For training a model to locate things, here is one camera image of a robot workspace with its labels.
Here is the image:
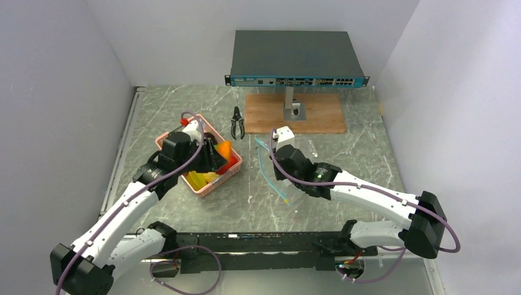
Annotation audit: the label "metal stand post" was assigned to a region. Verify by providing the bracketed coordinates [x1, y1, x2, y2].
[283, 87, 306, 121]

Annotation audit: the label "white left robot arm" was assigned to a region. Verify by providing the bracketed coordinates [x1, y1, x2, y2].
[50, 132, 232, 294]

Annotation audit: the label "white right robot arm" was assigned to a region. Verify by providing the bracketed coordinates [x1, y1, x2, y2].
[271, 145, 447, 259]

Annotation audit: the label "black handled pliers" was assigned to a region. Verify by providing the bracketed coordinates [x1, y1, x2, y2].
[230, 106, 245, 140]

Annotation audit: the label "wooden board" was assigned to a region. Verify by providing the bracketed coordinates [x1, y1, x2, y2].
[244, 93, 347, 134]

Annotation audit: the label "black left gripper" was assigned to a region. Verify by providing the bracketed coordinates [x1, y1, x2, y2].
[176, 138, 227, 175]

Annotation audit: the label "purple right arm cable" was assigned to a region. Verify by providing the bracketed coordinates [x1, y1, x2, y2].
[269, 128, 461, 254]

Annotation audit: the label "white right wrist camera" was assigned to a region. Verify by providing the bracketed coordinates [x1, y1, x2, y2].
[272, 126, 295, 151]

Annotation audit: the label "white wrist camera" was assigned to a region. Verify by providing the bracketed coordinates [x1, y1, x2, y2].
[272, 126, 295, 151]
[181, 117, 204, 142]

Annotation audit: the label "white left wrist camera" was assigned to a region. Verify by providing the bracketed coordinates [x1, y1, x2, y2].
[181, 117, 204, 142]

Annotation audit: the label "grey network switch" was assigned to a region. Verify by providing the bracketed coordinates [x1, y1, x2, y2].
[225, 30, 370, 88]

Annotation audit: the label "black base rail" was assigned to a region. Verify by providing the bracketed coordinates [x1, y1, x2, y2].
[153, 231, 378, 274]

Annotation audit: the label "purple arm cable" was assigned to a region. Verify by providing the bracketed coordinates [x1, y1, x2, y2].
[269, 128, 461, 254]
[55, 111, 205, 295]

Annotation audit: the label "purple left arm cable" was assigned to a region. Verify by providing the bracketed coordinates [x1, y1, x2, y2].
[55, 111, 205, 295]

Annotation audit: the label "aluminium frame rail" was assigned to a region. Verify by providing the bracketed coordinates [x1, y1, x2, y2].
[65, 86, 146, 295]

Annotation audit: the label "clear zip top bag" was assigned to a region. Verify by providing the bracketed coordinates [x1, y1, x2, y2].
[255, 137, 307, 206]

